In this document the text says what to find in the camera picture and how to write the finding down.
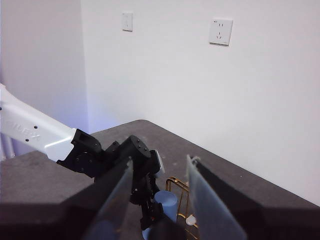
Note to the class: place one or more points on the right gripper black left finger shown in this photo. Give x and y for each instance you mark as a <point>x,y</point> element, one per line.
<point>75,220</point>

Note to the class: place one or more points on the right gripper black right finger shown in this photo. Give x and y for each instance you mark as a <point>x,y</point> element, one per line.
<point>250,225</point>

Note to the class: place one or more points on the blue ribbed plastic cup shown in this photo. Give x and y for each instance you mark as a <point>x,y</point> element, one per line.
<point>166,205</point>

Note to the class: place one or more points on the pale grey left camera box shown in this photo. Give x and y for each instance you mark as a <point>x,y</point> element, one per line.
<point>160,163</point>

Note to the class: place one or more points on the white wall plate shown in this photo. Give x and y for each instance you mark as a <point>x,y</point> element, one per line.
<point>127,22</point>

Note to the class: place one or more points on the white wall socket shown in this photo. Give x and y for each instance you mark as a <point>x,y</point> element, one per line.
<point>221,32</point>

